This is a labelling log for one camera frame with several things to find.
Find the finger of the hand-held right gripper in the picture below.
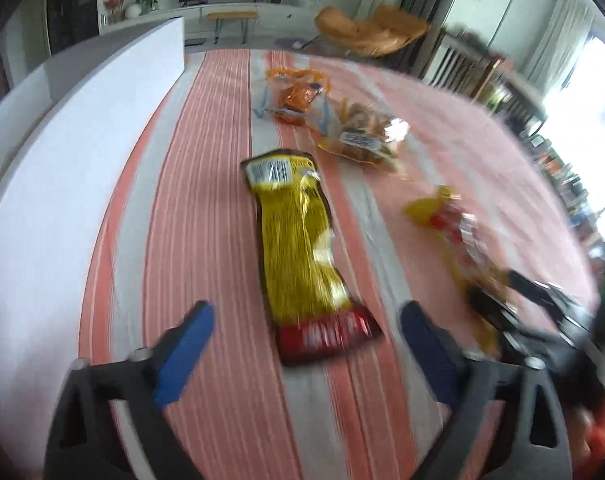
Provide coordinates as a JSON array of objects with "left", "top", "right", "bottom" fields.
[
  {"left": 505, "top": 267, "right": 578, "bottom": 316},
  {"left": 467, "top": 282, "right": 521, "bottom": 333}
]

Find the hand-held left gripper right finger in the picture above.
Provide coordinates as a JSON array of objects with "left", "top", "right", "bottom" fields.
[{"left": 400, "top": 300, "right": 573, "bottom": 480}]

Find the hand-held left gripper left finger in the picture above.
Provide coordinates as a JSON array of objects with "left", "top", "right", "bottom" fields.
[{"left": 42, "top": 300, "right": 217, "bottom": 480}]

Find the yellow bag of snacks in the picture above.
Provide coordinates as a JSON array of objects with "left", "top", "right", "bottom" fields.
[{"left": 403, "top": 185, "right": 513, "bottom": 356}]

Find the yellow foil bag red end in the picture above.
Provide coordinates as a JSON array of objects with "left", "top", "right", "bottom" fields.
[{"left": 240, "top": 149, "right": 383, "bottom": 367}]

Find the clear bag of brown snacks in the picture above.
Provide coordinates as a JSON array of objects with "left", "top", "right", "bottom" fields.
[{"left": 317, "top": 100, "right": 412, "bottom": 173}]

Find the orange snack bag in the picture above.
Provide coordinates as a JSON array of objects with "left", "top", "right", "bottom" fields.
[{"left": 252, "top": 67, "right": 333, "bottom": 128}]

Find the cluttered wooden side table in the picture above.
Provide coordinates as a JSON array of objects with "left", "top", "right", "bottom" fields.
[{"left": 483, "top": 70, "right": 605, "bottom": 251}]

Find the striped orange grey tablecloth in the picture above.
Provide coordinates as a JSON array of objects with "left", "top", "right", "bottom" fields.
[{"left": 77, "top": 49, "right": 603, "bottom": 480}]

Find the bright window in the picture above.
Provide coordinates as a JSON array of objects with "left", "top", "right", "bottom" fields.
[{"left": 543, "top": 35, "right": 605, "bottom": 251}]

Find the white board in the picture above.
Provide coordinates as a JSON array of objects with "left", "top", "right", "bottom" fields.
[{"left": 0, "top": 16, "right": 186, "bottom": 480}]

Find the wooden dining chair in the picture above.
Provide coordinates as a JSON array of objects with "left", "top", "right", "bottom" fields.
[{"left": 423, "top": 30, "right": 508, "bottom": 101}]

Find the white curtain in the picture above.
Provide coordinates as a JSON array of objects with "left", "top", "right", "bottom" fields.
[{"left": 525, "top": 0, "right": 596, "bottom": 96}]

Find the orange lounge chair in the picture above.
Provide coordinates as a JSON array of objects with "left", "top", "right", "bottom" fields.
[{"left": 302, "top": 5, "right": 431, "bottom": 58}]

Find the wooden bench with metal legs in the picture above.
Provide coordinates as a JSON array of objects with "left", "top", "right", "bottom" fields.
[{"left": 205, "top": 10, "right": 259, "bottom": 43}]

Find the white low cabinet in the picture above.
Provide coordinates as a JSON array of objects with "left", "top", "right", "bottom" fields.
[{"left": 100, "top": 2, "right": 333, "bottom": 51}]

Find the dark tall cabinet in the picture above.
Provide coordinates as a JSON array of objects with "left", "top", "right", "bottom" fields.
[{"left": 45, "top": 0, "right": 100, "bottom": 56}]

